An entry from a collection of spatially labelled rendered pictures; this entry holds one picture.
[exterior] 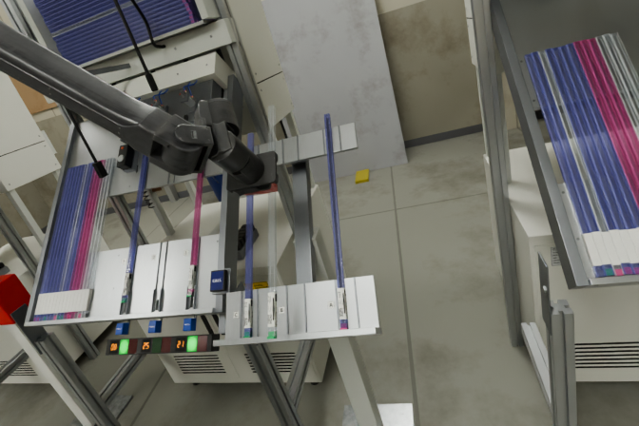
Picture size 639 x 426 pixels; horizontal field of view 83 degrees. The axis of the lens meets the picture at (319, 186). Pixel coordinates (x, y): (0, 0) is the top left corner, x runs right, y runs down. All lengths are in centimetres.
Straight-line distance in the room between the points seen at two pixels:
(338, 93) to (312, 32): 58
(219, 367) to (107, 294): 66
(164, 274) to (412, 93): 308
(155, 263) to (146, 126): 61
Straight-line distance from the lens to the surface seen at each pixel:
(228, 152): 60
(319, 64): 346
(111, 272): 125
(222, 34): 121
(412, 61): 371
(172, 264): 110
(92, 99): 63
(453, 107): 383
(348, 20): 347
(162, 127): 60
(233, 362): 166
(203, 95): 117
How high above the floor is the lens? 125
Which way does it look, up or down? 21 degrees down
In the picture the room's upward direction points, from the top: 17 degrees counter-clockwise
